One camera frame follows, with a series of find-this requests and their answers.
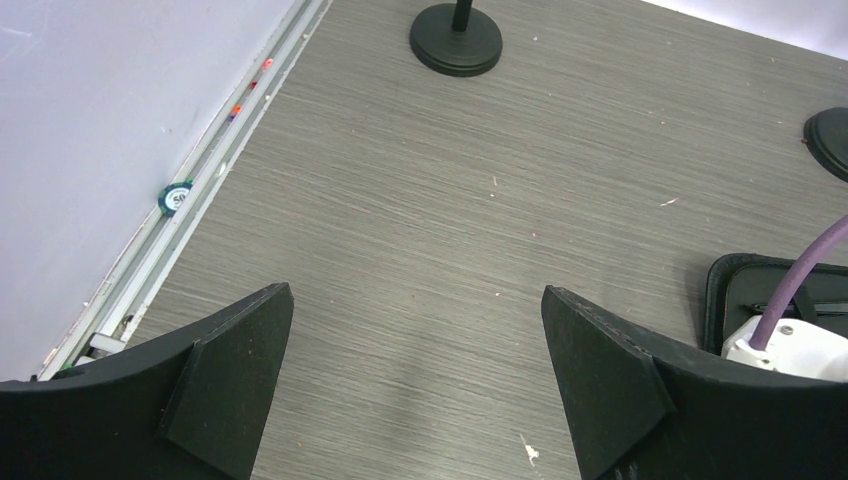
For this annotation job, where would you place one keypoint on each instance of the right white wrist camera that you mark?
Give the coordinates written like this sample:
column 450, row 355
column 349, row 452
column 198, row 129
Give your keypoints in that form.
column 795, row 348

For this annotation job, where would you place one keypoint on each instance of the left black microphone stand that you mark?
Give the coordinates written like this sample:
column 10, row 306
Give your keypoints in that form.
column 456, row 39

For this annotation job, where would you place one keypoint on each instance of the right black microphone stand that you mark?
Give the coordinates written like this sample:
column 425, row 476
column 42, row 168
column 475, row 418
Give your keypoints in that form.
column 825, row 135

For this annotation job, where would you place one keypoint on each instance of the black hair clip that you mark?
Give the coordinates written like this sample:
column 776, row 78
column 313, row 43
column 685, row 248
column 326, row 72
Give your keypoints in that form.
column 815, row 310

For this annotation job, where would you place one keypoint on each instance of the green poker chip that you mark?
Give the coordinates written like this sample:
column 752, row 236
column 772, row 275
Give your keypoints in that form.
column 171, row 198

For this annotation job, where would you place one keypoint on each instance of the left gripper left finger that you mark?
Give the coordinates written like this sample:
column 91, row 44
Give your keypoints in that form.
column 189, row 404

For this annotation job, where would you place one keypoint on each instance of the black microphone stand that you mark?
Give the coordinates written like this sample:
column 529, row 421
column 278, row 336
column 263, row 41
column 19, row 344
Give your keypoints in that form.
column 825, row 135
column 456, row 39

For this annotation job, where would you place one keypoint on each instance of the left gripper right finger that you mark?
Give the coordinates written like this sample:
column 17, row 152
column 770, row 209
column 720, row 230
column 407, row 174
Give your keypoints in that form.
column 640, row 405

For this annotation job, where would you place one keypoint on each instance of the black zipper tool case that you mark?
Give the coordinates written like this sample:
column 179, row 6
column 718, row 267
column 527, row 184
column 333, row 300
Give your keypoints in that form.
column 739, row 286

